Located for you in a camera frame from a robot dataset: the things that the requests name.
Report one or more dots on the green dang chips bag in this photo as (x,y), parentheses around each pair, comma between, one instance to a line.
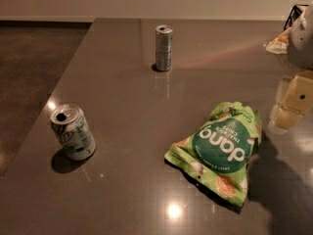
(217,154)

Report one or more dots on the black wire basket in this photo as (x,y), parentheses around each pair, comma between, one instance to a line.
(296,13)

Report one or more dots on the green white 7up can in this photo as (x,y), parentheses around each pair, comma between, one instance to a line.
(72,131)

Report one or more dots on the tall silver slim can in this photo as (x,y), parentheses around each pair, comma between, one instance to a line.
(164,36)

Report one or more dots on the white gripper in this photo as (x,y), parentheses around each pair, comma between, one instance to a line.
(301,48)

